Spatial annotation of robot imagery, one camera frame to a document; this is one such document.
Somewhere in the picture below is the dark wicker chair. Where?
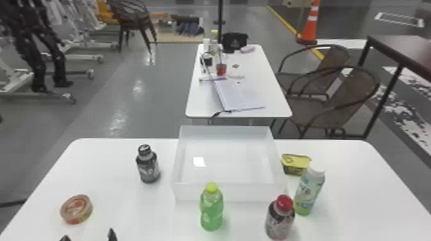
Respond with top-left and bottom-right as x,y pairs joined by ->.
106,0 -> 158,54

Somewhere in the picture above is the black cable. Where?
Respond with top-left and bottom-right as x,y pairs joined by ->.
207,109 -> 234,126

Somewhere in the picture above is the brown chair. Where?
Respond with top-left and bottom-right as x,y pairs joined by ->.
270,65 -> 382,140
275,44 -> 353,102

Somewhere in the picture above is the black bag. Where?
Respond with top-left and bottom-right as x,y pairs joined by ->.
221,31 -> 249,54

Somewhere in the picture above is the red can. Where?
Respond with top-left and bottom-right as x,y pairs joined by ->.
60,194 -> 94,225

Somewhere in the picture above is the white side table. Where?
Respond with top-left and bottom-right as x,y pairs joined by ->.
185,43 -> 293,128

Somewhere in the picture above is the orange cone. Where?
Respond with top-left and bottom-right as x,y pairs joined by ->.
296,0 -> 321,46

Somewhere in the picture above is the white and green bottle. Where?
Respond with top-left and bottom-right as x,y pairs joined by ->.
292,164 -> 326,217

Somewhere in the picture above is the dark side table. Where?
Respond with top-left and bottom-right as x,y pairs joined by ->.
357,35 -> 431,141

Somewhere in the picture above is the dark bottle with red cap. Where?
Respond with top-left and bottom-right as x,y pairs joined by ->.
264,194 -> 296,241

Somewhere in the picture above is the yellow can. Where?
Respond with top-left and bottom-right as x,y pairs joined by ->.
281,153 -> 312,177

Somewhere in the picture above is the black bottle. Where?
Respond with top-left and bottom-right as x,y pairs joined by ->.
135,144 -> 162,184

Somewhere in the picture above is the clear box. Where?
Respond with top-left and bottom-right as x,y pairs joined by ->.
171,125 -> 288,203

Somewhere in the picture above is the white notebook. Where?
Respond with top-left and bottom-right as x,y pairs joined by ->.
211,78 -> 267,112

